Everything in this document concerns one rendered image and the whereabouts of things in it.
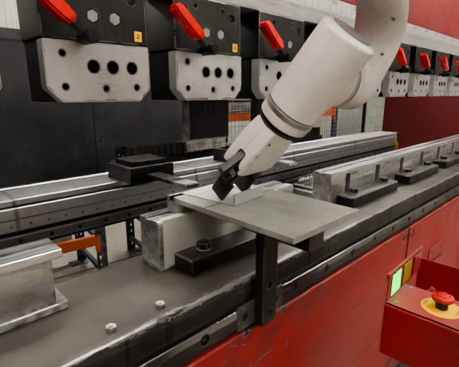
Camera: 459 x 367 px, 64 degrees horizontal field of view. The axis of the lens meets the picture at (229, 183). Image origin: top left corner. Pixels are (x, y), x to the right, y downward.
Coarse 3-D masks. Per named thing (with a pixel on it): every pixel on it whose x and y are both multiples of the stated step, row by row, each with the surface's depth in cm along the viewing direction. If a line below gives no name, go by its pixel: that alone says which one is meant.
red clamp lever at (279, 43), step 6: (264, 24) 67; (270, 24) 67; (264, 30) 68; (270, 30) 67; (264, 36) 69; (270, 36) 68; (276, 36) 69; (270, 42) 70; (276, 42) 69; (282, 42) 70; (276, 48) 71; (282, 48) 71; (282, 54) 72; (288, 54) 72; (276, 60) 75; (282, 60) 73; (288, 60) 72
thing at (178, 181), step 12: (132, 156) 91; (144, 156) 91; (156, 156) 91; (108, 168) 89; (120, 168) 85; (132, 168) 82; (144, 168) 84; (156, 168) 87; (168, 168) 89; (120, 180) 86; (132, 180) 83; (144, 180) 85; (168, 180) 79; (180, 180) 79
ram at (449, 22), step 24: (216, 0) 63; (240, 0) 66; (264, 0) 71; (432, 0) 126; (456, 0) 142; (312, 24) 84; (432, 24) 130; (456, 24) 147; (432, 48) 134; (456, 48) 152
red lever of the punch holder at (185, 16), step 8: (176, 8) 53; (184, 8) 54; (176, 16) 54; (184, 16) 54; (192, 16) 55; (184, 24) 55; (192, 24) 55; (192, 32) 56; (200, 32) 57; (200, 40) 58; (200, 48) 60; (208, 48) 58; (216, 48) 59
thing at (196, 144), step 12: (192, 108) 67; (204, 108) 69; (216, 108) 71; (228, 108) 73; (192, 120) 67; (204, 120) 69; (216, 120) 71; (228, 120) 74; (192, 132) 68; (204, 132) 70; (216, 132) 72; (228, 132) 74; (192, 144) 70; (204, 144) 72; (216, 144) 74
